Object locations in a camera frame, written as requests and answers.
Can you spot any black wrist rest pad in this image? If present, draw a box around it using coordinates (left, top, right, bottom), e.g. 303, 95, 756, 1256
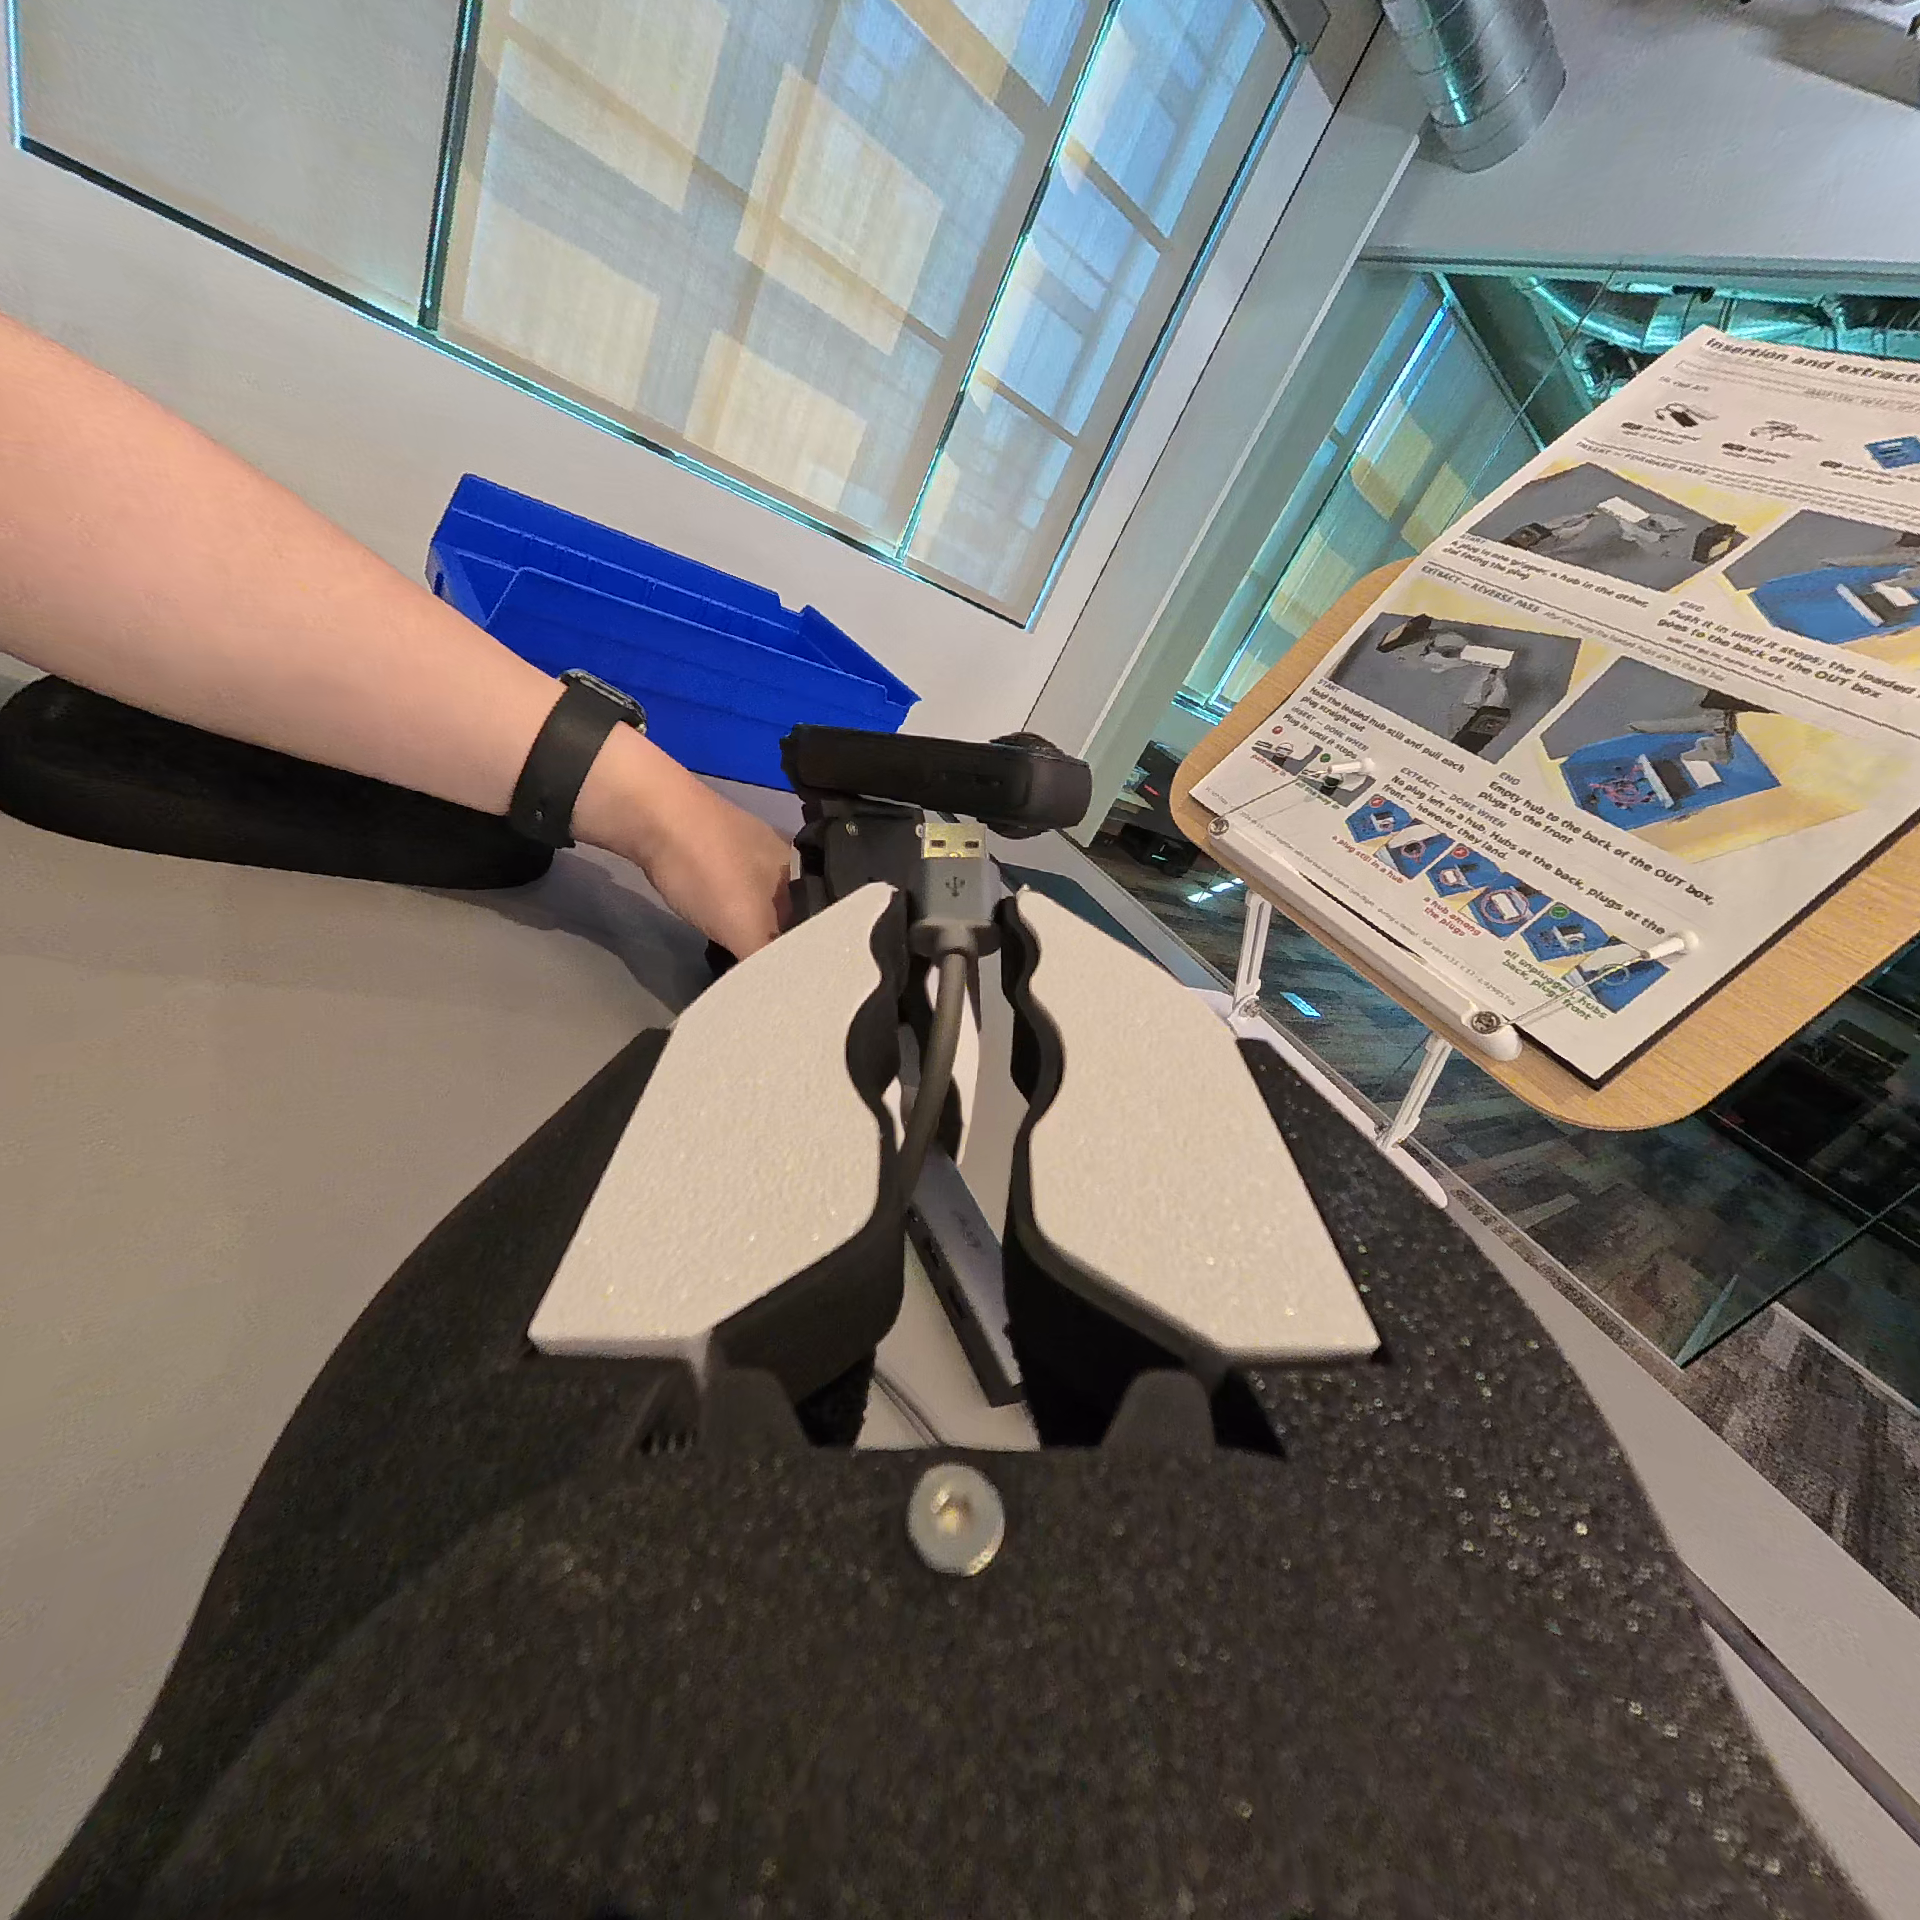
0, 675, 559, 889

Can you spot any person's left hand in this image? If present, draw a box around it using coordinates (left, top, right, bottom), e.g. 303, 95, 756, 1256
574, 732, 799, 951

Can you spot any person's left forearm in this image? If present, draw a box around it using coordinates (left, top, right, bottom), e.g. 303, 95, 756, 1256
0, 316, 578, 830

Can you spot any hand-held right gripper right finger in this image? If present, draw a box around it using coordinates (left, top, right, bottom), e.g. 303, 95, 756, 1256
997, 886, 1383, 1404

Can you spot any large window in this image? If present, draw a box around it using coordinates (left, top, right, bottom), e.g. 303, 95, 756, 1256
0, 0, 1308, 625

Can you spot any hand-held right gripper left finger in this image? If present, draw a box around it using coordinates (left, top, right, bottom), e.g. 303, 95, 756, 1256
529, 883, 921, 1404

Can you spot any printed instruction sheet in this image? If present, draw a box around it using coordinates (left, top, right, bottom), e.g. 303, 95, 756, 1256
1207, 326, 1920, 1085

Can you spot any blue plastic bin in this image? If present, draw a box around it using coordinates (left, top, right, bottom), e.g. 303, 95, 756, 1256
423, 475, 921, 793

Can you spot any grey desk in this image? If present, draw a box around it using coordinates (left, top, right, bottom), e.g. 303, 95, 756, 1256
0, 773, 1920, 1920

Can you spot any grey USB hub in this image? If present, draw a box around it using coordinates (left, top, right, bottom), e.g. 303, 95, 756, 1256
895, 1148, 1041, 1413

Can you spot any silver ventilation duct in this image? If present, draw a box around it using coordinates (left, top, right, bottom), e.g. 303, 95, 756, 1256
1375, 0, 1567, 171

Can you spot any grey USB cable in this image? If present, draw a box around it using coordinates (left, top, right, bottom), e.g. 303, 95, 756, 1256
884, 814, 1003, 1201

